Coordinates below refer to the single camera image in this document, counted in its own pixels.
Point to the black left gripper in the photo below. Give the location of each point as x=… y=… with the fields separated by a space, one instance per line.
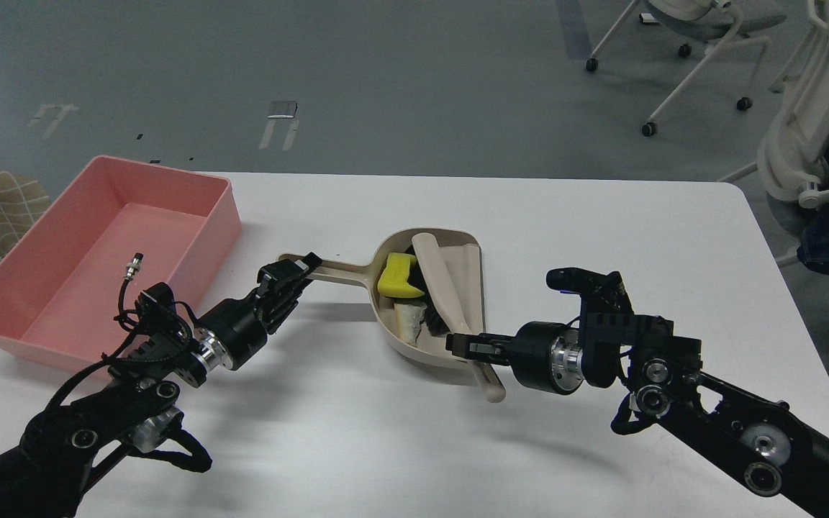
x=242 y=326

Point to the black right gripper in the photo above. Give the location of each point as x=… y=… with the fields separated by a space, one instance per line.
x=528 y=353

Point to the beige hand brush black bristles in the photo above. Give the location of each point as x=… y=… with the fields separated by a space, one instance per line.
x=445 y=299

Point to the white bread crust piece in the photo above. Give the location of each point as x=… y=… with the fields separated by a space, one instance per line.
x=410 y=317

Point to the beige plastic dustpan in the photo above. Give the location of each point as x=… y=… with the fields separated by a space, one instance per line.
x=421 y=283

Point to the yellow sponge piece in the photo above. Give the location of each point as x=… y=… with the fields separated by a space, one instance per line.
x=395 y=281

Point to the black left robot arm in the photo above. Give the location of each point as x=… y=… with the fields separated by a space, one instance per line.
x=125 y=405

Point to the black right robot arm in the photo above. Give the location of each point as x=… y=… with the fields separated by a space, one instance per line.
x=760 y=444

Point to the pink plastic bin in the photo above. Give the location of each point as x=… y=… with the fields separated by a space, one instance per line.
x=59 y=285

